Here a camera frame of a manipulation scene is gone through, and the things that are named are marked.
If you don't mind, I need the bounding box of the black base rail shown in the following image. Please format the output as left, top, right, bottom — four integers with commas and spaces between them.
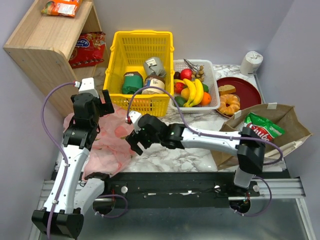
42, 171, 306, 210

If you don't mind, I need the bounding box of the toilet paper roll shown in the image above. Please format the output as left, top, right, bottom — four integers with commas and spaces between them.
239, 51, 264, 76

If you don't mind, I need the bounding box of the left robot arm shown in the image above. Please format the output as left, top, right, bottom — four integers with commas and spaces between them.
31, 90, 115, 239

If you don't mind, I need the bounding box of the orange snack packet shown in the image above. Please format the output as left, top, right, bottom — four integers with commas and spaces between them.
41, 0, 83, 18

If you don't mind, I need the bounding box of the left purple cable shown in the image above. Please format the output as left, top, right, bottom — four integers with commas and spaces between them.
40, 81, 76, 240

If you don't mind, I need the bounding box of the banana bunch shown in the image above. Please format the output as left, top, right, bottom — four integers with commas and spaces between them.
174, 79, 204, 108

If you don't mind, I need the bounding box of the wooden shelf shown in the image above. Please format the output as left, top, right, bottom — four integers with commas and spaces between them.
3, 0, 110, 118

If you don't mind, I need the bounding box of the green avocado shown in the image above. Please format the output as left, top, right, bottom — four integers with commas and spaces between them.
174, 96, 187, 108

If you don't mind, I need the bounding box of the yellow plastic basket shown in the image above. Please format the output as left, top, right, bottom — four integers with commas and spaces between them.
103, 30, 175, 110

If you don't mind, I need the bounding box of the orange fruit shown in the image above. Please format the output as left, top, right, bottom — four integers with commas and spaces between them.
200, 92, 211, 106

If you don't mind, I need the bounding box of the brown longan bunch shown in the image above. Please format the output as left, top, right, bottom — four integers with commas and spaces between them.
183, 59, 206, 83

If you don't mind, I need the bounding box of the croissant pastry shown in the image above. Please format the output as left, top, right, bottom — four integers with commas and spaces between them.
218, 94, 241, 116

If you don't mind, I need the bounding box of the green wrapped package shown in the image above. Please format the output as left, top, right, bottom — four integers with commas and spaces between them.
121, 71, 144, 95

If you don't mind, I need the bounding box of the grey wrapped package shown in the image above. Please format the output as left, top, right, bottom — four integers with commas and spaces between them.
143, 57, 167, 78

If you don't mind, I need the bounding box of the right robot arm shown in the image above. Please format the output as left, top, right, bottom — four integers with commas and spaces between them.
125, 111, 266, 189

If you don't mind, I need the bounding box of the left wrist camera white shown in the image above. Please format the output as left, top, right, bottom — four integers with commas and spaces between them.
74, 77, 100, 99

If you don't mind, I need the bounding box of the red snack bag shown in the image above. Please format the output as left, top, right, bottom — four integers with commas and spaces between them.
68, 31, 106, 69

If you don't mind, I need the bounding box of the brown paper grocery bag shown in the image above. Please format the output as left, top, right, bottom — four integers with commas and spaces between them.
211, 103, 312, 170

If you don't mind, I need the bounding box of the bread slice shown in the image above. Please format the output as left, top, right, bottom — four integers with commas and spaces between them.
218, 84, 237, 96

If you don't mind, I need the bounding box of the green white chips bag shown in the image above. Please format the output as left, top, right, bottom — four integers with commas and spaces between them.
243, 112, 285, 142

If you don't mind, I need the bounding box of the red strawberry fruit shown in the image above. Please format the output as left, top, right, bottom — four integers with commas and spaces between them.
174, 82, 186, 94

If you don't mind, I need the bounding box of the pink peach plastic bag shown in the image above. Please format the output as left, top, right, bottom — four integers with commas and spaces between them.
62, 104, 137, 181

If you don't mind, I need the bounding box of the white plastic fruit basket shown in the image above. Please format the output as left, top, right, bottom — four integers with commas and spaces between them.
180, 59, 221, 114

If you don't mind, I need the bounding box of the red round plate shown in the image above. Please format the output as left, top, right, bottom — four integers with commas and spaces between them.
216, 77, 262, 118

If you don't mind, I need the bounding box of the red apple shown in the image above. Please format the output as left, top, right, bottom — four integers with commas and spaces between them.
180, 68, 193, 81

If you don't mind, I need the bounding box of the green bell pepper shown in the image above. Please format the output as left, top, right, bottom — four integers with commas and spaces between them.
202, 83, 209, 93

